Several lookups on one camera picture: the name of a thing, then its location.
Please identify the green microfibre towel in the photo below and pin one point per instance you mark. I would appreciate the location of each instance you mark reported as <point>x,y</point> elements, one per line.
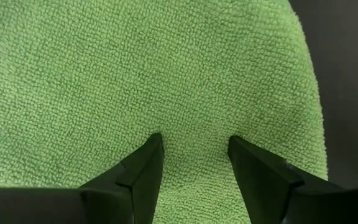
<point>151,68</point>

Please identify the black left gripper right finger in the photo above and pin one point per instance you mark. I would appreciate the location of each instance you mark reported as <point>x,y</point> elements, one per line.
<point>266,186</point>

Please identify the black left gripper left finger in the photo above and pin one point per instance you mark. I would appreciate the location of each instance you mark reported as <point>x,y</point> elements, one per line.
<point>141,186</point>

